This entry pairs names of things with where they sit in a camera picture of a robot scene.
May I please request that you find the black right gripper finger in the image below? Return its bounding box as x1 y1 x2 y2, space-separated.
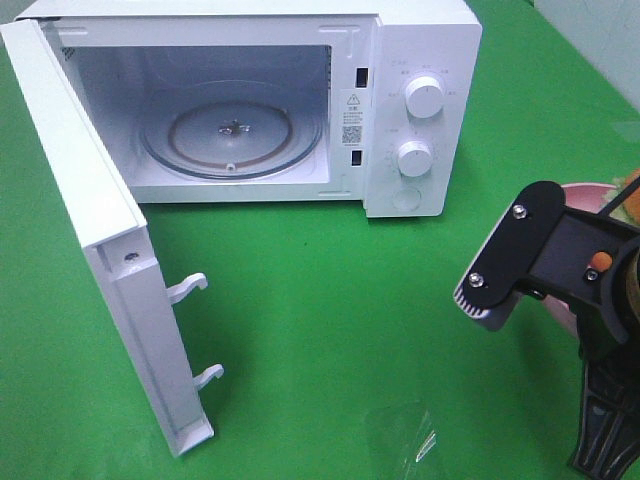
570 358 639 480

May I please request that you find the glass microwave turntable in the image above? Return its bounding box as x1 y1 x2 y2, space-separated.
141 80 328 180

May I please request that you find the upper white power knob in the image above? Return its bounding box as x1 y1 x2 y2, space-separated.
404 75 444 119

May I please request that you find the round door release button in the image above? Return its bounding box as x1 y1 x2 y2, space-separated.
392 187 422 212

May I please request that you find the lower white timer knob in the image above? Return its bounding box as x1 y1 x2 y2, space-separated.
397 141 433 178

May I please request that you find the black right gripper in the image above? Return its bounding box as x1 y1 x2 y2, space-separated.
453 181 639 360

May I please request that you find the burger with lettuce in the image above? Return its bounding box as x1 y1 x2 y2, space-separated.
610 168 640 221

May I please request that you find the warning label sticker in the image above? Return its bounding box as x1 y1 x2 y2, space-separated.
339 89 366 147

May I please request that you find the white microwave oven body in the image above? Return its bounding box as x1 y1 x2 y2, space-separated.
10 1 482 218

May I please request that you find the white microwave door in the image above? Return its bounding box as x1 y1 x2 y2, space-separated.
1 20 224 456

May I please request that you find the pink plate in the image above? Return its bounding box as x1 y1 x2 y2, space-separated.
543 182 615 338

